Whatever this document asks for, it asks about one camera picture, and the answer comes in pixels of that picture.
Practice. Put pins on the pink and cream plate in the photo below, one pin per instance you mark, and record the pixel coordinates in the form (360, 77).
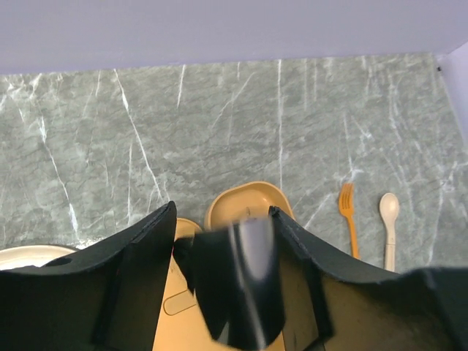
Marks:
(33, 255)

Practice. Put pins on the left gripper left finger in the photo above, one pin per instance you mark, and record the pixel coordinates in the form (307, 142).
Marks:
(107, 296)

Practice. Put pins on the orange plastic fork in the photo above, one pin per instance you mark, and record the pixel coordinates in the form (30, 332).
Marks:
(346, 209)

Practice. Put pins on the orange lunch box lid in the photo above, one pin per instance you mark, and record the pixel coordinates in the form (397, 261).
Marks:
(181, 325)

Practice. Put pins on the beige plastic spoon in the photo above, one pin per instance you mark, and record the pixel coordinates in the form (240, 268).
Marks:
(389, 211)

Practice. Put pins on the metal serving tongs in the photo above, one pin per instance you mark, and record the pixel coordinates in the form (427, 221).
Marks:
(233, 273)

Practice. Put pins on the orange lunch box base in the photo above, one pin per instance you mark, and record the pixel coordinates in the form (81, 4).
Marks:
(252, 199)

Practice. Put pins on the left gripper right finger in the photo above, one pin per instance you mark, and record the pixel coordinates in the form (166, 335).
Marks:
(336, 302)

